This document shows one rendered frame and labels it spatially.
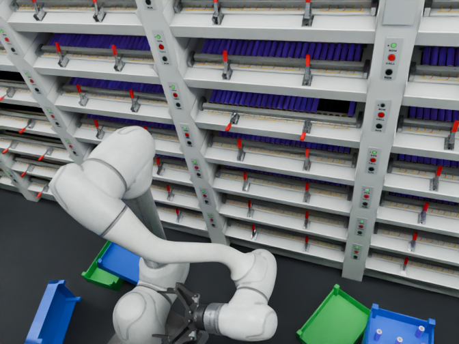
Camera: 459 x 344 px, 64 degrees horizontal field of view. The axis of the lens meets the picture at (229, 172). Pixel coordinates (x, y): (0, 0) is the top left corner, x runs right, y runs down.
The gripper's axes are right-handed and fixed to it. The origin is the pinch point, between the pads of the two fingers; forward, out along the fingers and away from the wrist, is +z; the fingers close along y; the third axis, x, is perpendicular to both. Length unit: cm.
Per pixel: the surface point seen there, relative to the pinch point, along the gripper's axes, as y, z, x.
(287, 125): -64, -42, 8
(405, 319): -3, -68, 53
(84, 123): -82, 60, -2
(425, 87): -65, -85, 3
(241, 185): -54, -9, 34
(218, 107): -73, -18, -1
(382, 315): -4, -60, 52
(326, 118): -65, -55, 10
